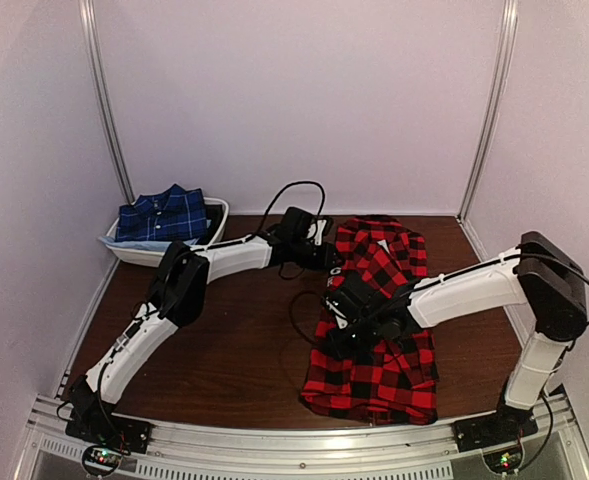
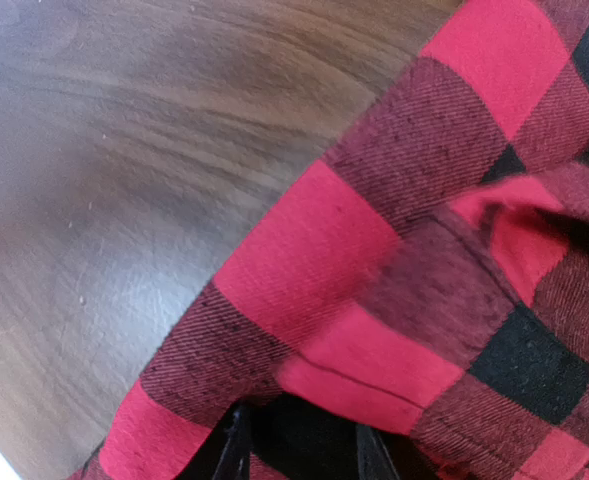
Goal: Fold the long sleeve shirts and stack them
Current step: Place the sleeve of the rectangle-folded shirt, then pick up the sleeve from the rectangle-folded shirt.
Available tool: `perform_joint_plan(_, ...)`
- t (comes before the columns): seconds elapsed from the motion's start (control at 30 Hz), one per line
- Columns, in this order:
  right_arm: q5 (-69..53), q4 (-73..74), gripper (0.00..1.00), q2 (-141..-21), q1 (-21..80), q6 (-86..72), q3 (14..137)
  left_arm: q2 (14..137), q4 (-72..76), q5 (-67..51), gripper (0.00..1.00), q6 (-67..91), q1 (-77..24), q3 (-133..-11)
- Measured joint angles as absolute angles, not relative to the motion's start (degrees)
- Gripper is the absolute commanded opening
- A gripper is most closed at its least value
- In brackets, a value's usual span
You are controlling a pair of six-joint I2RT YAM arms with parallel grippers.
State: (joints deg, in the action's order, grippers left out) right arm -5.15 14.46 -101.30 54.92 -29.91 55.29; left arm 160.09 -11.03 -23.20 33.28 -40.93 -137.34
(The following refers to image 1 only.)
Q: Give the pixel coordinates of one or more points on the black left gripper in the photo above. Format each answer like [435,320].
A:
[327,261]

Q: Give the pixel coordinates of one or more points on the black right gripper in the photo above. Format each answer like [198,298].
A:
[335,342]

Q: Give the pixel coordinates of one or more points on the red black plaid shirt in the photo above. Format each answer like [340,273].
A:
[396,383]

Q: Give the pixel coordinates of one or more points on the white plastic basin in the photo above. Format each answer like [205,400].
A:
[217,211]

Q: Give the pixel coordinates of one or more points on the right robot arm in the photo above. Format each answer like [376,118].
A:
[535,273]

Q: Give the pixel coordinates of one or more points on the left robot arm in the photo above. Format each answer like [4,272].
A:
[176,298]

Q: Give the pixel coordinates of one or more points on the blue plaid shirt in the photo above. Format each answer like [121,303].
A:
[175,214]

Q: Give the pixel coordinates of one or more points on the right circuit board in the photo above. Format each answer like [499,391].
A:
[504,461]

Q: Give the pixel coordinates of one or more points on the circuit board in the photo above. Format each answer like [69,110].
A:
[504,461]
[100,461]

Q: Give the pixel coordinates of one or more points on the light blue shirt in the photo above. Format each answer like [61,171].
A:
[148,246]

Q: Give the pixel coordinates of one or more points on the left circuit board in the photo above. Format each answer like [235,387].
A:
[100,461]

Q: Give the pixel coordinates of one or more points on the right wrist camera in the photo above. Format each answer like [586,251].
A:
[349,298]

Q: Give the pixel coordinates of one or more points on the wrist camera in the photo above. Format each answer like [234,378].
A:
[349,298]
[297,226]

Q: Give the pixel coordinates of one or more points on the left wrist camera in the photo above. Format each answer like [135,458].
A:
[297,226]

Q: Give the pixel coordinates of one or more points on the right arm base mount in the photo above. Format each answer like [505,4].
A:
[505,425]

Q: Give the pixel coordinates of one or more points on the aluminium front rail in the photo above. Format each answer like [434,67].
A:
[183,451]

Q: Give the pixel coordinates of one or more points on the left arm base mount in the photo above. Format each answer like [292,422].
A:
[92,420]

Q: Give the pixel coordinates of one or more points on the right aluminium frame post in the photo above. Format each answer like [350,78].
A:
[501,70]

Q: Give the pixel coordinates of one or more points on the aluminium frame post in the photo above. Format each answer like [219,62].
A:
[501,70]
[106,115]

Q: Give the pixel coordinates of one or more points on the left aluminium frame post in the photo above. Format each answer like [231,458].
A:
[106,115]

